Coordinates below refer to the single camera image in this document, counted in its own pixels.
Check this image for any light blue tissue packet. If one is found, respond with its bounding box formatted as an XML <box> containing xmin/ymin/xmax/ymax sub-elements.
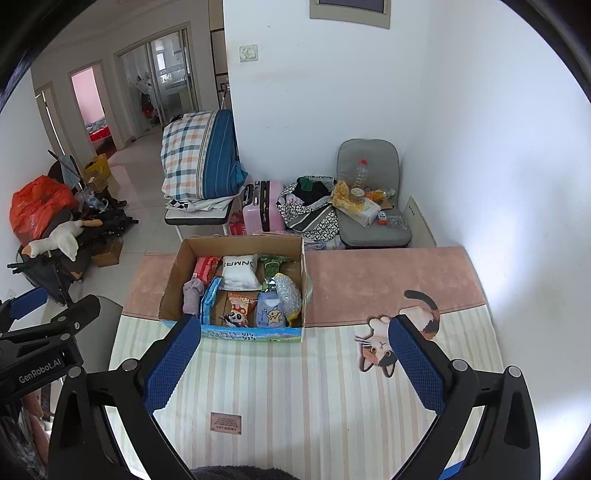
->
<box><xmin>255</xmin><ymin>293</ymin><xmax>289</xmax><ymax>328</ymax></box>

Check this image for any striped cat print table mat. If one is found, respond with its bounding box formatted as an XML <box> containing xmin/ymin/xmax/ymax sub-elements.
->
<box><xmin>106</xmin><ymin>246</ymin><xmax>506</xmax><ymax>480</ymax></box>

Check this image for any orange cartoon snack packet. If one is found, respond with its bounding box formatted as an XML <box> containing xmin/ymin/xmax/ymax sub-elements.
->
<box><xmin>221</xmin><ymin>293</ymin><xmax>257</xmax><ymax>328</ymax></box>

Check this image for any white leaning panel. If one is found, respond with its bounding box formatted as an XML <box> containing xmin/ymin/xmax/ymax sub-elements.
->
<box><xmin>404</xmin><ymin>196</ymin><xmax>437</xmax><ymax>247</ymax></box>

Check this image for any long blue packet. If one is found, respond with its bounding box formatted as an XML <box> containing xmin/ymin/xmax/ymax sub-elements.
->
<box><xmin>200</xmin><ymin>277</ymin><xmax>223</xmax><ymax>324</ymax></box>

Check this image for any pile of black equipment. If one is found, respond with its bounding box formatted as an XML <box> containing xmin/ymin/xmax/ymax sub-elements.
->
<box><xmin>76</xmin><ymin>203</ymin><xmax>139</xmax><ymax>241</ymax></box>

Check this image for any white folding bed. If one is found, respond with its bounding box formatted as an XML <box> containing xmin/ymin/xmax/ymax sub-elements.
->
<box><xmin>165</xmin><ymin>194</ymin><xmax>243</xmax><ymax>241</ymax></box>

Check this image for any plaid folded bedding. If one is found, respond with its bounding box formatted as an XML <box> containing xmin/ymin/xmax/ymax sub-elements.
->
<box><xmin>161</xmin><ymin>109</ymin><xmax>247</xmax><ymax>200</ymax></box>

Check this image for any pink suitcase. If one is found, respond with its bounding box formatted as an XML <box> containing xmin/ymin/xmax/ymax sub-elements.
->
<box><xmin>241</xmin><ymin>180</ymin><xmax>286</xmax><ymax>235</ymax></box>

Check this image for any yellow plastic bag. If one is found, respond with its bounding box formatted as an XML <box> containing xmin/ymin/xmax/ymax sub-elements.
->
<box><xmin>332</xmin><ymin>181</ymin><xmax>354</xmax><ymax>209</ymax></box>

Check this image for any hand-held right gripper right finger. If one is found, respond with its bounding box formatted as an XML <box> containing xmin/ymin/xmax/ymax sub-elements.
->
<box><xmin>388</xmin><ymin>315</ymin><xmax>541</xmax><ymax>480</ymax></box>

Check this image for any yellow cardboard box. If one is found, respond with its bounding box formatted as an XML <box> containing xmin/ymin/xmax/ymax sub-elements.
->
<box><xmin>83</xmin><ymin>154</ymin><xmax>112</xmax><ymax>190</ymax></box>

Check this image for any black white patterned bag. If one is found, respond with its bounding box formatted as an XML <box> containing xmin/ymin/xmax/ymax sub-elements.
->
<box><xmin>276</xmin><ymin>175</ymin><xmax>342</xmax><ymax>243</ymax></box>

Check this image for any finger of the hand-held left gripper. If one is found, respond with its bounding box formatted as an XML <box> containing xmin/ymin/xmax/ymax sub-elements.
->
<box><xmin>0</xmin><ymin>288</ymin><xmax>49</xmax><ymax>320</ymax></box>
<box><xmin>0</xmin><ymin>295</ymin><xmax>101</xmax><ymax>344</ymax></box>

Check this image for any grey cushioned chair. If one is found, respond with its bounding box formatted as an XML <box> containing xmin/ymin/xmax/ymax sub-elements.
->
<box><xmin>336</xmin><ymin>138</ymin><xmax>413</xmax><ymax>247</ymax></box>

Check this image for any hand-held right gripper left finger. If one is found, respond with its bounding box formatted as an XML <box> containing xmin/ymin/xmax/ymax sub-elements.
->
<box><xmin>48</xmin><ymin>314</ymin><xmax>202</xmax><ymax>480</ymax></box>

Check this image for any grey wall panel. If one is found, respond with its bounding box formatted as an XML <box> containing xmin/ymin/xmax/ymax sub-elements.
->
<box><xmin>310</xmin><ymin>0</ymin><xmax>392</xmax><ymax>31</ymax></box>

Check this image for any green black clothing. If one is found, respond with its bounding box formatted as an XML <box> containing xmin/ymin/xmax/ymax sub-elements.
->
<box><xmin>295</xmin><ymin>178</ymin><xmax>334</xmax><ymax>204</ymax></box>

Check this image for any black stroller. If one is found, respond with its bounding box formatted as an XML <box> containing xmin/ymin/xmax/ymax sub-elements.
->
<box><xmin>7</xmin><ymin>244</ymin><xmax>86</xmax><ymax>305</ymax></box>

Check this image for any clear plastic bottle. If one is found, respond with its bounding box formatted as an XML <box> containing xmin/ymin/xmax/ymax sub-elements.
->
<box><xmin>353</xmin><ymin>158</ymin><xmax>372</xmax><ymax>191</ymax></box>

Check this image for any green snack packet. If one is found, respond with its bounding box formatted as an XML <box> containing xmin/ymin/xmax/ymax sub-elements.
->
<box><xmin>257</xmin><ymin>254</ymin><xmax>296</xmax><ymax>289</ymax></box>

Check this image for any silver glitter pouch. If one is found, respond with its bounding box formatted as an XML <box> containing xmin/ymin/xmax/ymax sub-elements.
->
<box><xmin>270</xmin><ymin>273</ymin><xmax>303</xmax><ymax>324</ymax></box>

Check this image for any brown cardboard box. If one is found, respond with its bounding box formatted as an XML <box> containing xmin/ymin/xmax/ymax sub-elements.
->
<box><xmin>92</xmin><ymin>237</ymin><xmax>124</xmax><ymax>268</ymax></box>

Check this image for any orange plastic bag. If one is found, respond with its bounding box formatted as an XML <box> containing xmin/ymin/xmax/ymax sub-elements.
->
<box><xmin>10</xmin><ymin>175</ymin><xmax>77</xmax><ymax>245</ymax></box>

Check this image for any white goose plush toy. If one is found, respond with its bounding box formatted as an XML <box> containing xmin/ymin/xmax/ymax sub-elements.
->
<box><xmin>23</xmin><ymin>219</ymin><xmax>84</xmax><ymax>261</ymax></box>

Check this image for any white soft packet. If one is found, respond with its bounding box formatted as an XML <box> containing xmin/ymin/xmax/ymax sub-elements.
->
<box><xmin>219</xmin><ymin>254</ymin><xmax>262</xmax><ymax>291</ymax></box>

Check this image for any red bed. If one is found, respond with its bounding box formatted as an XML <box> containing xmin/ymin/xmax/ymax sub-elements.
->
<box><xmin>85</xmin><ymin>117</ymin><xmax>114</xmax><ymax>142</ymax></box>

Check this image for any red snack packet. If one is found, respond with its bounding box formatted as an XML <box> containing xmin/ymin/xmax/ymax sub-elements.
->
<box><xmin>193</xmin><ymin>256</ymin><xmax>223</xmax><ymax>282</ymax></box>

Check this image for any white tissue pack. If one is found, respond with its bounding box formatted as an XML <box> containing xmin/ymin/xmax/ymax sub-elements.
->
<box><xmin>344</xmin><ymin>198</ymin><xmax>382</xmax><ymax>228</ymax></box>

